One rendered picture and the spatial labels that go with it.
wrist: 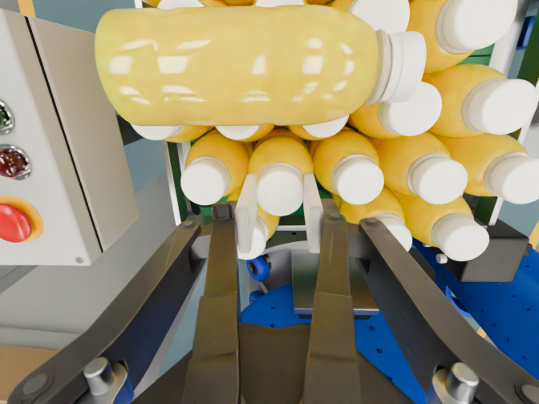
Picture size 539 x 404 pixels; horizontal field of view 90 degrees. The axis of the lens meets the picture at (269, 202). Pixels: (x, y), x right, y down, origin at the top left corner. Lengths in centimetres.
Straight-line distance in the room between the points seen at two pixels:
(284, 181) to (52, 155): 18
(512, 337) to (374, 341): 51
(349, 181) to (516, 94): 13
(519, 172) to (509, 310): 60
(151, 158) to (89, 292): 89
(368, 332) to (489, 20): 32
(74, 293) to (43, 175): 50
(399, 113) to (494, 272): 29
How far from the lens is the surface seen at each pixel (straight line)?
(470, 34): 25
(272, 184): 21
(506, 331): 87
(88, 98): 31
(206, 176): 24
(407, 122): 24
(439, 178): 26
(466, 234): 30
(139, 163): 152
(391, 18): 23
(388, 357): 37
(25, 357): 64
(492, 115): 27
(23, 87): 27
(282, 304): 40
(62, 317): 71
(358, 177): 24
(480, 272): 45
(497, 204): 44
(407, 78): 18
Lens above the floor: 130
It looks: 66 degrees down
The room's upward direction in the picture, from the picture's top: 174 degrees counter-clockwise
